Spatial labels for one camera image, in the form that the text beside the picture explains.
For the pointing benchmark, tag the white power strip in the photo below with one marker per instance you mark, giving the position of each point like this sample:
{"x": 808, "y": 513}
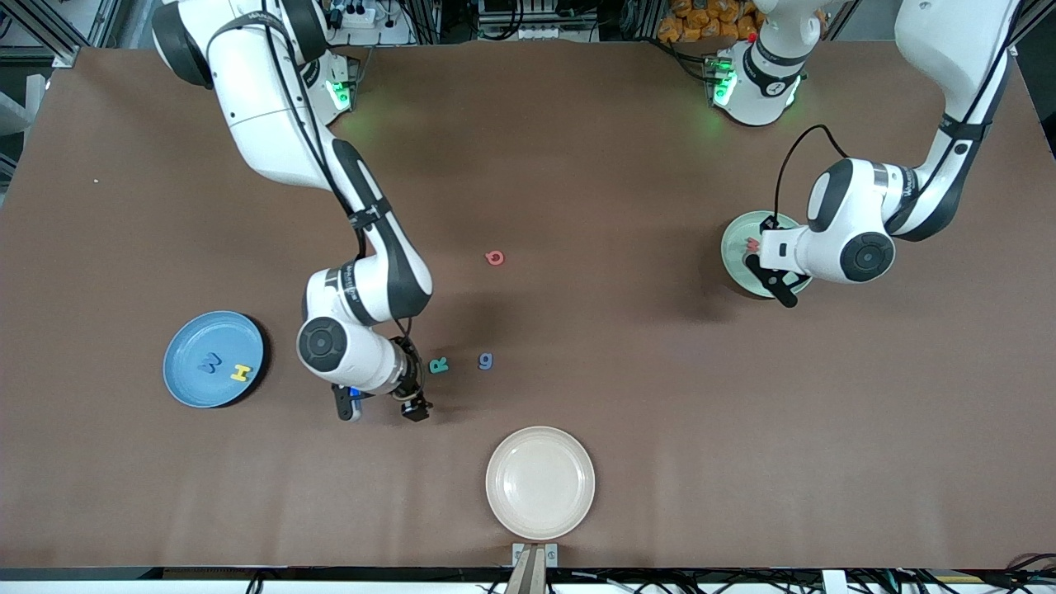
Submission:
{"x": 351, "y": 16}

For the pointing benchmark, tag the green plate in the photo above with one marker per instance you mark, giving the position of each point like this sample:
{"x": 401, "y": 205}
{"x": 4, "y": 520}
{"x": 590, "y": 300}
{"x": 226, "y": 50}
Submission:
{"x": 736, "y": 264}

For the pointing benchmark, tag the red foam letter G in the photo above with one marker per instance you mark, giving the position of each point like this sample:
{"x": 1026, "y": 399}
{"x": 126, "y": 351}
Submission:
{"x": 490, "y": 258}

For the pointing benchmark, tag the yellow foam letter H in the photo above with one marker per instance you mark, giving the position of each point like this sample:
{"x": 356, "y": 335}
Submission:
{"x": 240, "y": 373}

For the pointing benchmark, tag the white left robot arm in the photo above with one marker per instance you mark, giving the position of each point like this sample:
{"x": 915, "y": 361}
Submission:
{"x": 949, "y": 49}

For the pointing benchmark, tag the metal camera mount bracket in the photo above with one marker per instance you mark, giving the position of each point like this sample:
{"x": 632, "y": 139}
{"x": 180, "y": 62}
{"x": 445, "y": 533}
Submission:
{"x": 535, "y": 569}

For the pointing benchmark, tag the blue plate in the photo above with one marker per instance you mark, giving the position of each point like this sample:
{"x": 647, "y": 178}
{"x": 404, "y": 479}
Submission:
{"x": 194, "y": 388}

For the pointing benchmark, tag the aluminium frame post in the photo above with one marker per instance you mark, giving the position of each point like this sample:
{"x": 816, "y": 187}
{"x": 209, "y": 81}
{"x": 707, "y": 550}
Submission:
{"x": 1038, "y": 21}
{"x": 49, "y": 33}

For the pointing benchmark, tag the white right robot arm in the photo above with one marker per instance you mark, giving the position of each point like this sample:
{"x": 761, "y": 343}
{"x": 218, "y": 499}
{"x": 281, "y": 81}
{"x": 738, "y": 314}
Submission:
{"x": 264, "y": 99}

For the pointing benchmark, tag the orange netted bag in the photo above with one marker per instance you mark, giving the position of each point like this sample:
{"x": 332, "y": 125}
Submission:
{"x": 701, "y": 21}

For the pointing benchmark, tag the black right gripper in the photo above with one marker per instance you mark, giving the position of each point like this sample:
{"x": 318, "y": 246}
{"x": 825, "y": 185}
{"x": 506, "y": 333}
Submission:
{"x": 411, "y": 398}

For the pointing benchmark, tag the blue foam letter g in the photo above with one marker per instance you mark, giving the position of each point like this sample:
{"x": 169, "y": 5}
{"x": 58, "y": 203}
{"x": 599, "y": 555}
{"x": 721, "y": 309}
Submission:
{"x": 486, "y": 360}

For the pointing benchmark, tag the blue foam letter W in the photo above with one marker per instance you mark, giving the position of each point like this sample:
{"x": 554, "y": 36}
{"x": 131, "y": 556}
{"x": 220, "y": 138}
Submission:
{"x": 209, "y": 362}

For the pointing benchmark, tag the grey equipment rack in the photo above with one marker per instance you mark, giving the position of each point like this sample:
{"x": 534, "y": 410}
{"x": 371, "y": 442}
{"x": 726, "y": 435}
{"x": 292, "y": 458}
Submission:
{"x": 536, "y": 16}

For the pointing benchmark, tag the beige plate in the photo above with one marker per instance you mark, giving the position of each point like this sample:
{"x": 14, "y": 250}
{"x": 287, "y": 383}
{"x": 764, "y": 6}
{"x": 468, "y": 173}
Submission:
{"x": 540, "y": 483}

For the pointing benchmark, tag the teal foam letter R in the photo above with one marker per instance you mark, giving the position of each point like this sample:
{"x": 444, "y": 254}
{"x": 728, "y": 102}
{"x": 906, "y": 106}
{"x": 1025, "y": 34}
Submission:
{"x": 438, "y": 365}

